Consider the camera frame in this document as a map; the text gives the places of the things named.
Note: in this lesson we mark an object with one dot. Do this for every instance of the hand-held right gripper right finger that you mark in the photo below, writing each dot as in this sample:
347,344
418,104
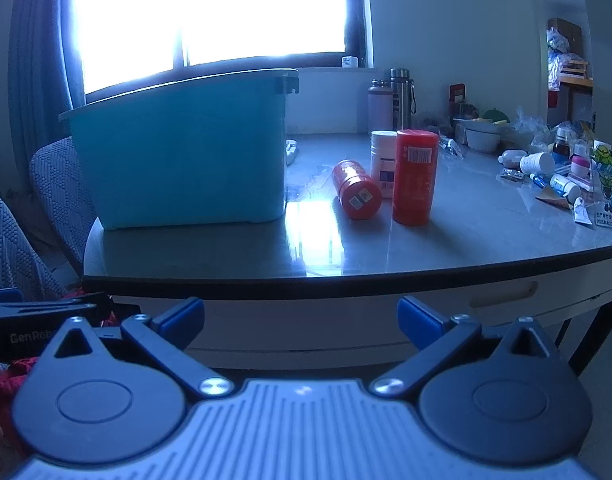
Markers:
418,320

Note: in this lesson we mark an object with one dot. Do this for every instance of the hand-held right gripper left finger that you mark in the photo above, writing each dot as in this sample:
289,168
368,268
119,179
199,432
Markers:
178,317

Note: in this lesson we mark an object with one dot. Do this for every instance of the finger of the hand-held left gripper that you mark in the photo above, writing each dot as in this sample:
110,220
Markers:
41,310

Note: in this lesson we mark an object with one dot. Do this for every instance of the tall red can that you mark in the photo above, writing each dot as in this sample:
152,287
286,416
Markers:
414,180

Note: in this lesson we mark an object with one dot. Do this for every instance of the short red can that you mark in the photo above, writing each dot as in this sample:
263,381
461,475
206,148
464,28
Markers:
356,190

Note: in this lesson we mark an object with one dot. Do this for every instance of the teal storage box with lid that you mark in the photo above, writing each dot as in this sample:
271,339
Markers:
186,160

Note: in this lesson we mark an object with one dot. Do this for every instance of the white pill bottle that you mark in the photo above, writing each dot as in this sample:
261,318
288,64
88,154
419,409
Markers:
381,160

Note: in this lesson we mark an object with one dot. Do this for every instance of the red cloth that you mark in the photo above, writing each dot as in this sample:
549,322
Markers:
16,372

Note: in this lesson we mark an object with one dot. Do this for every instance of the grey fabric chair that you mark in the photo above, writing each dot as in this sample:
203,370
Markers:
11,250
61,195

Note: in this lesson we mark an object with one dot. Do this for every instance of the black table leg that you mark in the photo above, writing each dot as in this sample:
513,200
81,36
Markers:
593,332

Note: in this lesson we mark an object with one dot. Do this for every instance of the long clear sachet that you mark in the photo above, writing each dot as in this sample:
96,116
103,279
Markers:
450,147

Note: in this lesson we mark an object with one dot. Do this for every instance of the brown paper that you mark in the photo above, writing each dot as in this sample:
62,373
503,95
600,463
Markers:
553,199

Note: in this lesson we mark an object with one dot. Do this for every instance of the small white bottle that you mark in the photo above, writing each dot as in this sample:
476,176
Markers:
511,157

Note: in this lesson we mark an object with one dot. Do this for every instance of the white bowl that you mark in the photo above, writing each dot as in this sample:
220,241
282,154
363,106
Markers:
483,139

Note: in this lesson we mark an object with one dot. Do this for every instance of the white tube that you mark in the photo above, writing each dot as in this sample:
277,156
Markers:
580,211

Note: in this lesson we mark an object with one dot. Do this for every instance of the plastic bag with dark contents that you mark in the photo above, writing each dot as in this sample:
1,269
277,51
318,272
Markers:
432,125

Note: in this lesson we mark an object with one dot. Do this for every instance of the large white bottle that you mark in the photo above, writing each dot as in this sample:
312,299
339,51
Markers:
536,163

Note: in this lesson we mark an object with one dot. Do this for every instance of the white bottle with blue label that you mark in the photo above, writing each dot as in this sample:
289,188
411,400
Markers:
565,187

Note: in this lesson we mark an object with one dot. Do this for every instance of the pink water bottle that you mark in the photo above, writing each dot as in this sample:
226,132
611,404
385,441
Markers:
379,110

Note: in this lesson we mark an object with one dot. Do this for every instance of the green round item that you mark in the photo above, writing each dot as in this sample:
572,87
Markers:
495,115

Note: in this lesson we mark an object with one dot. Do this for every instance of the clear plastic bag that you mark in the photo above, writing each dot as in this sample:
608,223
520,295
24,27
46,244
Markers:
530,127

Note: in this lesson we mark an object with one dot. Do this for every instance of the pink jar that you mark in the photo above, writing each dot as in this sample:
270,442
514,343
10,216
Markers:
579,165

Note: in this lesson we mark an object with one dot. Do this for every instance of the steel thermos flask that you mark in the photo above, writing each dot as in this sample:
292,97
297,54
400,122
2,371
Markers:
400,95

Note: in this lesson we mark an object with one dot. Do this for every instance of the brown glass bottle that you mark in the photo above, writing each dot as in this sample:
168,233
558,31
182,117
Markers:
563,142

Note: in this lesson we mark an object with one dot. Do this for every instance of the red box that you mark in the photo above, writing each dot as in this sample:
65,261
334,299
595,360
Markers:
456,94

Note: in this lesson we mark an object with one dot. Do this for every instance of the green cartoon figure stand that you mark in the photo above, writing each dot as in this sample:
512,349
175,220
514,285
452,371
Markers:
605,175

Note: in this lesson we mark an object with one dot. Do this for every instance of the blue curtain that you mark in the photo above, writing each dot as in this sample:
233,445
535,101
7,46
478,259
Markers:
36,60

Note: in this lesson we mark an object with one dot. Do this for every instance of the small white box on sill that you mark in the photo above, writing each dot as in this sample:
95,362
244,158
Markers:
350,62

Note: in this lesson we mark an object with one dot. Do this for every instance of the wooden shelf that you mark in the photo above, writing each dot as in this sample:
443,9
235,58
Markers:
578,72

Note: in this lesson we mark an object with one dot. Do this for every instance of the window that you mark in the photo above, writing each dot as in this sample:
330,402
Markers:
211,10

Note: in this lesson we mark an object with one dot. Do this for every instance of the plastic bag on shelf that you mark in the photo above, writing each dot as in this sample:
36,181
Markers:
558,42

